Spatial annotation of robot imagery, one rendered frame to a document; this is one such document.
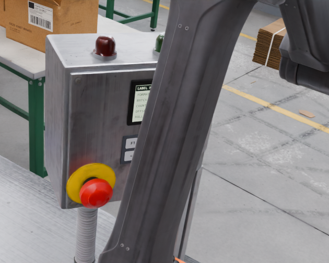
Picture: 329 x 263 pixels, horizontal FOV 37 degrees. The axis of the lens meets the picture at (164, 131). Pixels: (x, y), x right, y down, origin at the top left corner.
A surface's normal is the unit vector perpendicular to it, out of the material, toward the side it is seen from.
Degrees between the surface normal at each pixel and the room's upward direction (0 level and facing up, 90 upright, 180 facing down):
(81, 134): 90
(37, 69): 0
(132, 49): 0
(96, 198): 90
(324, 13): 91
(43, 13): 91
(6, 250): 0
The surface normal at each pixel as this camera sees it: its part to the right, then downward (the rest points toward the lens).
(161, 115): -0.57, 0.11
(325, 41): 0.74, 0.41
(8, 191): 0.13, -0.85
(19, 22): -0.52, 0.37
